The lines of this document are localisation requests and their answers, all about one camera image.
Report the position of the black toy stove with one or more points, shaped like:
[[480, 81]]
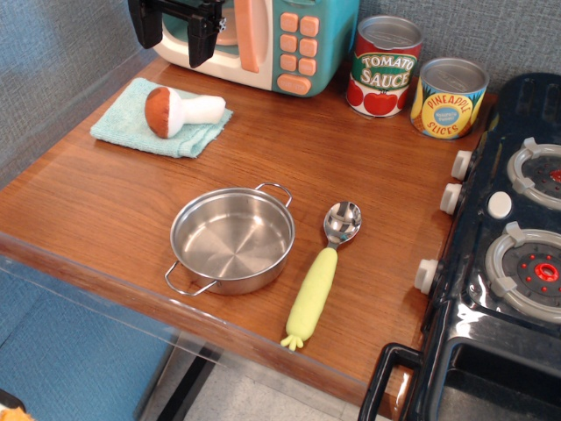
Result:
[[491, 331]]

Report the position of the orange object at corner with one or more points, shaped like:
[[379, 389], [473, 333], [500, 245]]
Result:
[[13, 409]]

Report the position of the tomato sauce can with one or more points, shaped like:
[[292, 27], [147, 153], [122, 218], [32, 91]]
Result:
[[385, 56]]

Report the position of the plush brown white mushroom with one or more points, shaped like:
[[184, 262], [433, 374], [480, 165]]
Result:
[[166, 112]]

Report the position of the light blue cloth napkin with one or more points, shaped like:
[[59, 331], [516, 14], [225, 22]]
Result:
[[124, 124]]

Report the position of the toy teal microwave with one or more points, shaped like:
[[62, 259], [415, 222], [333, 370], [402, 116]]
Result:
[[290, 47]]

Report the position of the spoon with yellow handle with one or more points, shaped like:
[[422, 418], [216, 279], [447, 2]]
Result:
[[340, 225]]

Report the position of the stainless steel bowl with handles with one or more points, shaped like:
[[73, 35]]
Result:
[[231, 241]]

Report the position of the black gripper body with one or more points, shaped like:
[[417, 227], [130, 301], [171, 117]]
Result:
[[185, 10]]

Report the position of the pineapple slices can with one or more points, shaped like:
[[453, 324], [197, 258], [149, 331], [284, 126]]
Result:
[[449, 94]]

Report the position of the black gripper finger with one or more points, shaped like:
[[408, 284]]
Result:
[[146, 18], [202, 38]]

